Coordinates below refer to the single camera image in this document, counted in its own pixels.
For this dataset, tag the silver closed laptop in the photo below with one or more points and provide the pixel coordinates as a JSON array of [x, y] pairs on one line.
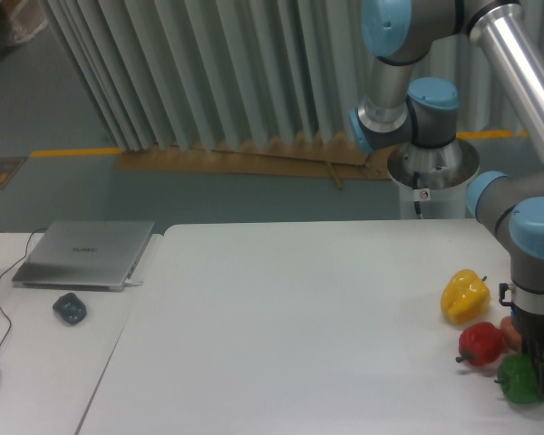
[[89, 255]]

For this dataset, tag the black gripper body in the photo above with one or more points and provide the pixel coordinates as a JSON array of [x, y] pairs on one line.
[[529, 325]]

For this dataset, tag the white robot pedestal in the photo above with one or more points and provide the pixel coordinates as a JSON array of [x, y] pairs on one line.
[[432, 183]]

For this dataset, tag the brown egg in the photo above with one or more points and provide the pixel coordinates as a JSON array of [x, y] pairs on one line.
[[512, 337]]

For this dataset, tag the grey pleated curtain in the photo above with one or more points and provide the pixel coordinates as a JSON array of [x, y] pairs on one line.
[[212, 72]]

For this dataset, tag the yellow bell pepper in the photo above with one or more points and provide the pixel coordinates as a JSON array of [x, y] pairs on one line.
[[466, 297]]

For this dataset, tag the flat brown cardboard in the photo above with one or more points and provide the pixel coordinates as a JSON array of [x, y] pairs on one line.
[[338, 161]]

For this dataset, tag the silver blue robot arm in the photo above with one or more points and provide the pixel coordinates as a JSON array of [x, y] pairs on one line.
[[420, 115]]

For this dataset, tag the red bell pepper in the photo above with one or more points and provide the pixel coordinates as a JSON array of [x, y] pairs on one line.
[[480, 344]]

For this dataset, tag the green bell pepper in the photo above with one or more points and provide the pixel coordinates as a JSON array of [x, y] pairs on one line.
[[518, 379]]

